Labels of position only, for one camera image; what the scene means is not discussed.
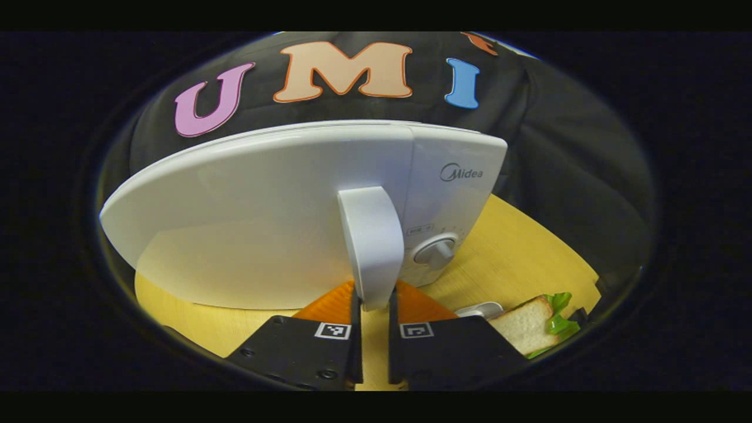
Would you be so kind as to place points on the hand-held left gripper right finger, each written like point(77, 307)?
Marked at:
point(393, 352)

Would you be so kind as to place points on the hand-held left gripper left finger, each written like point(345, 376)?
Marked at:
point(356, 352)

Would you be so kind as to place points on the sandwich with green lettuce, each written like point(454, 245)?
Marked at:
point(523, 326)

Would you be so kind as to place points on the white microwave oven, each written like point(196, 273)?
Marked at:
point(264, 205)

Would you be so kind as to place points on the white rectangular plate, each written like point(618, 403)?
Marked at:
point(479, 309)

